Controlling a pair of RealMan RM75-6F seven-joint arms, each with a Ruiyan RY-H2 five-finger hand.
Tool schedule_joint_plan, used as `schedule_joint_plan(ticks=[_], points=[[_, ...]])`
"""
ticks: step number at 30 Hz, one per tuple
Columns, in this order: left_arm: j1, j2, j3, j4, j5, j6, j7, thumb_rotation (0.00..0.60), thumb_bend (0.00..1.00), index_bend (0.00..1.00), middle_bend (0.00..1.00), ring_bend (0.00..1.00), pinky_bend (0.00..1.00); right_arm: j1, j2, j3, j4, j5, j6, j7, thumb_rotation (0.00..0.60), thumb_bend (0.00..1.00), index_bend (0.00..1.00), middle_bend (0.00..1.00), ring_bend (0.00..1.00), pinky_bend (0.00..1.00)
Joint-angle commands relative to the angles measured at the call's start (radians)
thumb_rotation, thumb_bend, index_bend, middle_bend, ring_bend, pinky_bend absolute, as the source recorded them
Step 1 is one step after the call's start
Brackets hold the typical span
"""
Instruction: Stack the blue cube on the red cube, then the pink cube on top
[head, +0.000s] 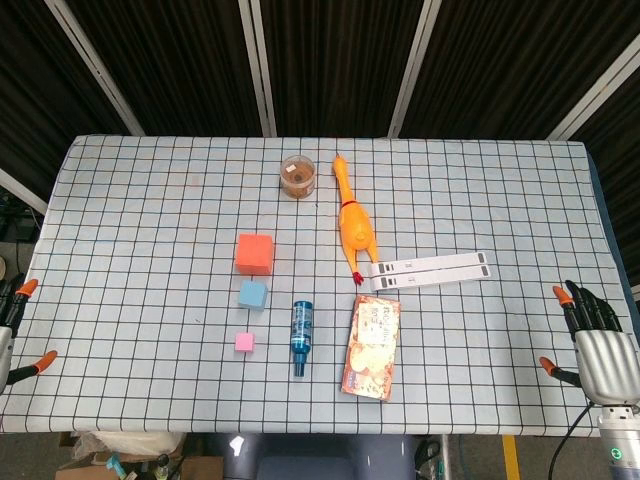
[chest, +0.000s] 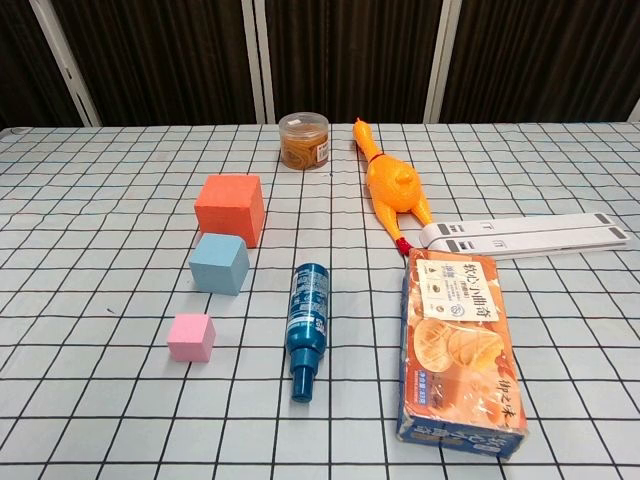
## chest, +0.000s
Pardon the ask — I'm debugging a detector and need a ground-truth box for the blue spray bottle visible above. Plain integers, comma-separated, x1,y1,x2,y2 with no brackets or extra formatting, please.
284,263,330,404

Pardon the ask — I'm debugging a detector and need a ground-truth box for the white black-grid tablecloth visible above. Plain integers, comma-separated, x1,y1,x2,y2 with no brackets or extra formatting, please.
0,121,640,480

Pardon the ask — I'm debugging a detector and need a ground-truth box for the clear jar of rubber bands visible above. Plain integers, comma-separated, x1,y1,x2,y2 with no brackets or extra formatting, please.
278,112,331,172

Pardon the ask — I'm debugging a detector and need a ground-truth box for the white double frame post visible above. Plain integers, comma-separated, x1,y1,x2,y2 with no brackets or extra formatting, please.
239,0,277,124

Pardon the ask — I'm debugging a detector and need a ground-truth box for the orange rubber chicken toy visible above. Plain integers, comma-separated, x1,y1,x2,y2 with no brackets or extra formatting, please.
352,117,434,257

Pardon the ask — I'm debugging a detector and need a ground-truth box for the orange cookie box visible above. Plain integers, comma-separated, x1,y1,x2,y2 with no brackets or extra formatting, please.
396,248,529,462

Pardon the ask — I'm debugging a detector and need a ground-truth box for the dark pleated curtain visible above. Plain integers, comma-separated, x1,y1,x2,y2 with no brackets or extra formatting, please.
0,0,640,130

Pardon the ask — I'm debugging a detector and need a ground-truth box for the small pink foam cube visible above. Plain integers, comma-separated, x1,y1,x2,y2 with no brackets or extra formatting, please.
166,313,217,364

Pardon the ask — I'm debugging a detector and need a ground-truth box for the large orange foam cube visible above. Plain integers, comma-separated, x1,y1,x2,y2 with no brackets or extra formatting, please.
194,173,266,249

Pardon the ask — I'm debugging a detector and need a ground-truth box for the medium blue foam cube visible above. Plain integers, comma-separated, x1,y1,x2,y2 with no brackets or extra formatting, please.
188,232,251,297

